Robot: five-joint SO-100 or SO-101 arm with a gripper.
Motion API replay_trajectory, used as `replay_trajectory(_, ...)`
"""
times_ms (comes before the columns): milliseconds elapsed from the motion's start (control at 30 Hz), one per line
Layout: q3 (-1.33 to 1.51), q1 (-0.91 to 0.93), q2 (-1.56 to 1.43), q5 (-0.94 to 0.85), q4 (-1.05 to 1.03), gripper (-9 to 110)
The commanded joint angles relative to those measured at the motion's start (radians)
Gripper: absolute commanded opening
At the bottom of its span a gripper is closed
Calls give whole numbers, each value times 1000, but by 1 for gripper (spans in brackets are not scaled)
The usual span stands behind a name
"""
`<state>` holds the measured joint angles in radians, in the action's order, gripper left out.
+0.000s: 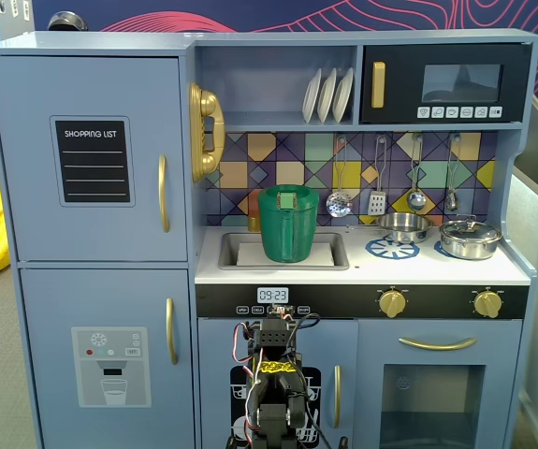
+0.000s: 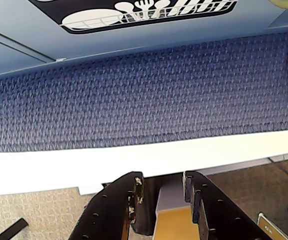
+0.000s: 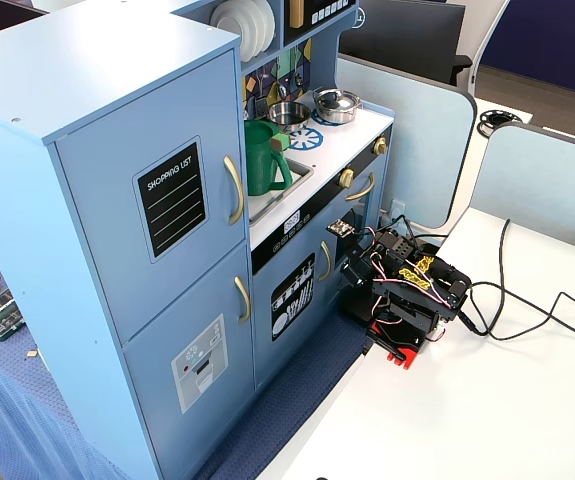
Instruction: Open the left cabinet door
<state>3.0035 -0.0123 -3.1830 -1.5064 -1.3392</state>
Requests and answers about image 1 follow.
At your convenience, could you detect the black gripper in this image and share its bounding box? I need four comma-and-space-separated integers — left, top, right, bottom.
244, 313, 298, 345

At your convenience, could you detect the gold shopping list door handle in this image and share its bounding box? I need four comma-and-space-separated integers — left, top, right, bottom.
157, 153, 172, 234

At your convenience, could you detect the blue shopping list door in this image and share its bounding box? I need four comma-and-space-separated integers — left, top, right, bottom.
0, 54, 189, 263

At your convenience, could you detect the yellow tag on arm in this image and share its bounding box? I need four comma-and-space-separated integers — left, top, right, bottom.
257, 358, 296, 374

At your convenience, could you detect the blue dishwasher door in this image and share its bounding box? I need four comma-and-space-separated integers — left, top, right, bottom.
196, 318, 359, 449

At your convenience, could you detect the blue oven door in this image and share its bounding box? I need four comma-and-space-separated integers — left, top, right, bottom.
356, 319, 525, 449

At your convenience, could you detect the blue ice dispenser door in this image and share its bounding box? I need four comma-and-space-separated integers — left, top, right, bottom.
19, 268, 196, 449

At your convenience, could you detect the grey locker cabinet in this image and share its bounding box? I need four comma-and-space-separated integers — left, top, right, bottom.
0, 0, 36, 41

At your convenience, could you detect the grey toy sink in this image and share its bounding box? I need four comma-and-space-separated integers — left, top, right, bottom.
216, 231, 352, 271

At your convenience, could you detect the green plastic pitcher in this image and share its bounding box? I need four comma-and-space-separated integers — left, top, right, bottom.
256, 184, 320, 264

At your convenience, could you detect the gold stove knob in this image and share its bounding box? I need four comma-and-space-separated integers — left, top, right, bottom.
378, 288, 408, 319
473, 288, 503, 319

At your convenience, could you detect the steel skimmer spoon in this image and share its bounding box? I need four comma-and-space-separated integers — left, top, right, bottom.
326, 138, 354, 220

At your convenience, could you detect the steel slotted spatula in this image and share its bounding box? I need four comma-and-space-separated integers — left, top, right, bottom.
367, 136, 388, 217

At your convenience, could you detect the steel frying pan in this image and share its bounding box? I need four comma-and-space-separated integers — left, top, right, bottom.
346, 212, 434, 245

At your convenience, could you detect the steel ladle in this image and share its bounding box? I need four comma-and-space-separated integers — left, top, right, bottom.
406, 135, 428, 212

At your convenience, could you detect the gold toy telephone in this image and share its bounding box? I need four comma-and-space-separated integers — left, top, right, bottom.
188, 82, 226, 183

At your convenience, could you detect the steel pot with lid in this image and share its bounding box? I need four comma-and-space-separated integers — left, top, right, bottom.
438, 213, 503, 261

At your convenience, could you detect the white toy plate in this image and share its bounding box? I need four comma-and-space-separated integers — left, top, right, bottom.
301, 67, 323, 124
316, 67, 339, 124
332, 67, 355, 124

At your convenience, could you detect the black toy microwave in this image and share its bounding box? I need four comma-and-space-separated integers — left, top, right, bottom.
359, 43, 534, 125

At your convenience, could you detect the grey blue partition panel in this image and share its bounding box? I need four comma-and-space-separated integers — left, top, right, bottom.
506, 166, 538, 449

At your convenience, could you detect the blue wooden play kitchen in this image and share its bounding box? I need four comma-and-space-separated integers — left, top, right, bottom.
0, 28, 538, 449

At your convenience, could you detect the black round object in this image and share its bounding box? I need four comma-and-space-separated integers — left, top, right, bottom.
47, 12, 87, 33

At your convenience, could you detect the gold dispenser door handle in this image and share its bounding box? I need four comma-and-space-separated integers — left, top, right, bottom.
165, 297, 180, 366

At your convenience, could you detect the gold dishwasher door handle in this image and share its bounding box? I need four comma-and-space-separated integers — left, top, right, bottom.
332, 364, 343, 429

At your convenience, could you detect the gold oven door handle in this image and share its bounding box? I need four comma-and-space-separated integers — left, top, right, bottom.
398, 335, 479, 352

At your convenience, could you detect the gold microwave door handle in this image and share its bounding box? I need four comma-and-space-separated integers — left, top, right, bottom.
371, 61, 386, 109

